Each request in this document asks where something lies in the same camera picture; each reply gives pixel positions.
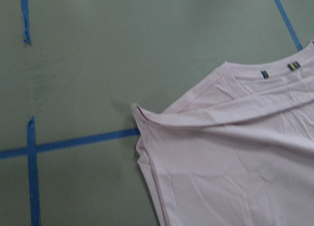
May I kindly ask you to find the pink snoopy t-shirt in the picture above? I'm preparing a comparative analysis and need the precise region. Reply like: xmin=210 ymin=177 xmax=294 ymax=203
xmin=131 ymin=43 xmax=314 ymax=226

